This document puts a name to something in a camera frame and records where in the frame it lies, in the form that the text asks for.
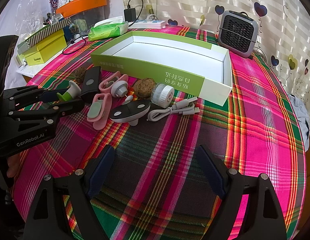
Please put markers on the white power strip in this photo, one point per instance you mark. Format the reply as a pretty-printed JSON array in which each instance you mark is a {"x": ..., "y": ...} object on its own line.
[{"x": 150, "y": 25}]

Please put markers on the yellow cardboard box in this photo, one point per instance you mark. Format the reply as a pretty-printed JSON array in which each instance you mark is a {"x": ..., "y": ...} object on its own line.
[{"x": 44, "y": 50}]

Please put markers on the striped cardboard box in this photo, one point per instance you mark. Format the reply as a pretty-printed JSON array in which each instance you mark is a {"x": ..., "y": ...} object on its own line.
[{"x": 44, "y": 32}]

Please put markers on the plaid tablecloth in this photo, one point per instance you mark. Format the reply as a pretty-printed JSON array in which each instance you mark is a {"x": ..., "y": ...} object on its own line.
[{"x": 170, "y": 135}]

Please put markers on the white power plug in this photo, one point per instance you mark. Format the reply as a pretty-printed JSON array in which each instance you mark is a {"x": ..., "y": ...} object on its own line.
[{"x": 151, "y": 18}]

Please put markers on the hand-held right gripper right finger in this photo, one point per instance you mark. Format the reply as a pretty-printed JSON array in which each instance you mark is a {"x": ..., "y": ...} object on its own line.
[{"x": 210, "y": 172}]

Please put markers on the brown walnut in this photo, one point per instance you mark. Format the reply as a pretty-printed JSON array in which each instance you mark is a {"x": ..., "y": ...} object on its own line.
[
  {"x": 80, "y": 75},
  {"x": 142, "y": 87}
]

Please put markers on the clear plastic bag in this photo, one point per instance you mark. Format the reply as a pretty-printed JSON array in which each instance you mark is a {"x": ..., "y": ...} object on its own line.
[{"x": 29, "y": 7}]

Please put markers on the pink plastic clip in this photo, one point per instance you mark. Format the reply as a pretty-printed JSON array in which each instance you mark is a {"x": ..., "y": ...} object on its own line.
[
  {"x": 96, "y": 107},
  {"x": 103, "y": 85}
]

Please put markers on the black charger adapter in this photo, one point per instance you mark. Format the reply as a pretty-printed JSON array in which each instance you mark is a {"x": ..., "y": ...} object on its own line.
[{"x": 130, "y": 14}]

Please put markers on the grey round device with pin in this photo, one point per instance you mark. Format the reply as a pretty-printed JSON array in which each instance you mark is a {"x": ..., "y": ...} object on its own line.
[{"x": 119, "y": 88}]

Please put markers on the heart print curtain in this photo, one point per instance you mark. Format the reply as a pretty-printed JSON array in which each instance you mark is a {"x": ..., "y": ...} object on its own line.
[{"x": 195, "y": 2}]

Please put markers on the black and white oval device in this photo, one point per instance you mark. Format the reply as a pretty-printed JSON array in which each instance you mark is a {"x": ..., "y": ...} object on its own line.
[{"x": 130, "y": 110}]

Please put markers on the small blue box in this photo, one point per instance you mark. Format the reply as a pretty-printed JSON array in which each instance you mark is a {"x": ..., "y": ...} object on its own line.
[{"x": 68, "y": 31}]

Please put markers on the green and white cardboard box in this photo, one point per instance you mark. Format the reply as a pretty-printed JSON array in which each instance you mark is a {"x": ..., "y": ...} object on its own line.
[{"x": 150, "y": 67}]

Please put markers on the grey desk fan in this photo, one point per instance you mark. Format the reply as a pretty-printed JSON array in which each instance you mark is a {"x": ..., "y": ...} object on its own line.
[{"x": 237, "y": 33}]

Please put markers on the black rectangular device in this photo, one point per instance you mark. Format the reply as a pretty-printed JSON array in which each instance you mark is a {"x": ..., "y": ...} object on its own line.
[{"x": 90, "y": 85}]

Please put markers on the green and white knob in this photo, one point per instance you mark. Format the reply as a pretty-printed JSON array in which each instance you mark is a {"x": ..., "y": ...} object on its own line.
[{"x": 72, "y": 88}]

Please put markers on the white cloth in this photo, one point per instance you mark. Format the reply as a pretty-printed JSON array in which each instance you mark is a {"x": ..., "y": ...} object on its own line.
[{"x": 299, "y": 115}]

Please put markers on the person's left hand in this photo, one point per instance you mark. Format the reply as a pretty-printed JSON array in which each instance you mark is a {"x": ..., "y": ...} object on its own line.
[{"x": 13, "y": 165}]

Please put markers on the green tissue pack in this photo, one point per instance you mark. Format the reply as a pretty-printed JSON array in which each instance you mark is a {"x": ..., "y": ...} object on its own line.
[{"x": 107, "y": 31}]

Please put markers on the orange container lid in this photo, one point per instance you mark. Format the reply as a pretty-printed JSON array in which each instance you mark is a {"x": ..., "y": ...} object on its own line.
[{"x": 82, "y": 3}]

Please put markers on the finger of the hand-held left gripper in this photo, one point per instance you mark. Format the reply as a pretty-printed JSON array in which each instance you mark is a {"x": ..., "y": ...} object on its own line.
[
  {"x": 70, "y": 106},
  {"x": 54, "y": 95}
]

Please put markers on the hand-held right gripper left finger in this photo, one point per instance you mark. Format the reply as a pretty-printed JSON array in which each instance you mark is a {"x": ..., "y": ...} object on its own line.
[{"x": 102, "y": 172}]

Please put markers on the transparent plastic container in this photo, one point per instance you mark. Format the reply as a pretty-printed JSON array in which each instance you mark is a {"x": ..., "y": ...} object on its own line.
[{"x": 92, "y": 17}]

